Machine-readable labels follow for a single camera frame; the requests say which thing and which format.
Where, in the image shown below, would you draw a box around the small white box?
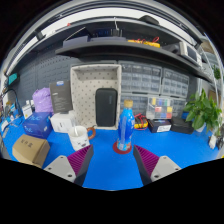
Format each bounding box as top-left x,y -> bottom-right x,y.
21,99 -> 34,120

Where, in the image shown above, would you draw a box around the potted green plant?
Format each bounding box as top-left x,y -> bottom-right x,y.
183,88 -> 223,134

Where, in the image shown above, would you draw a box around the white carton box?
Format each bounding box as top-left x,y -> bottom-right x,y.
49,109 -> 78,134

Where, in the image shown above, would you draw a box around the clear organizer box coloured parts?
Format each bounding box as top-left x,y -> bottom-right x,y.
146,96 -> 174,120

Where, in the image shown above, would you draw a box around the white mug orange handle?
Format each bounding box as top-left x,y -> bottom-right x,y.
67,125 -> 97,152

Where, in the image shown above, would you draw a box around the black box white label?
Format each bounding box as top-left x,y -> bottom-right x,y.
147,118 -> 173,134

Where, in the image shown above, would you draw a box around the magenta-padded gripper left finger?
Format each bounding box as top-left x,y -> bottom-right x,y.
43,144 -> 95,187

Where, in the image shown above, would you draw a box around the flat round red coaster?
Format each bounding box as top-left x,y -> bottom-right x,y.
112,141 -> 133,155

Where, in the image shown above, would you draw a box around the blue drink bottle gold cap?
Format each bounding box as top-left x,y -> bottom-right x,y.
116,99 -> 136,152

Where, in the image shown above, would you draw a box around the beige dotted fabric bin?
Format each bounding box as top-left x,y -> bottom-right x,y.
69,63 -> 123,131

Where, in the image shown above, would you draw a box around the black pouch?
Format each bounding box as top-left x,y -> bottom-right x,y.
169,116 -> 195,135

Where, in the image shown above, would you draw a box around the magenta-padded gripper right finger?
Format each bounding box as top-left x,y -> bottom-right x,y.
132,144 -> 183,187

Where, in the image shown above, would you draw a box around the purple plastic bag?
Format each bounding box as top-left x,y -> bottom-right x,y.
32,87 -> 54,114

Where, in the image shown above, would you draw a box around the grey small-parts drawer cabinet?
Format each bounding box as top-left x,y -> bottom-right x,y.
119,62 -> 163,95
161,68 -> 190,99
171,98 -> 188,118
120,94 -> 149,116

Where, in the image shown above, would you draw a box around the black hard case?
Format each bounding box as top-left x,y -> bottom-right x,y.
94,87 -> 118,128

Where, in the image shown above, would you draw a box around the brown cardboard box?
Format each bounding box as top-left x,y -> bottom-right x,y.
12,133 -> 51,169

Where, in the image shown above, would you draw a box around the teal object on pegboard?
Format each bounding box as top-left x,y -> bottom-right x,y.
7,73 -> 19,86

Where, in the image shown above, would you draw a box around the dark blue carton box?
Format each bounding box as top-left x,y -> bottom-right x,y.
22,111 -> 54,139

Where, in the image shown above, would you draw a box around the dark overhead shelf unit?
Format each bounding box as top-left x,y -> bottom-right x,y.
6,14 -> 214,84

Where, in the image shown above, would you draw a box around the yellow multimeter with leads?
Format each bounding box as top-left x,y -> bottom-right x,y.
133,113 -> 149,130

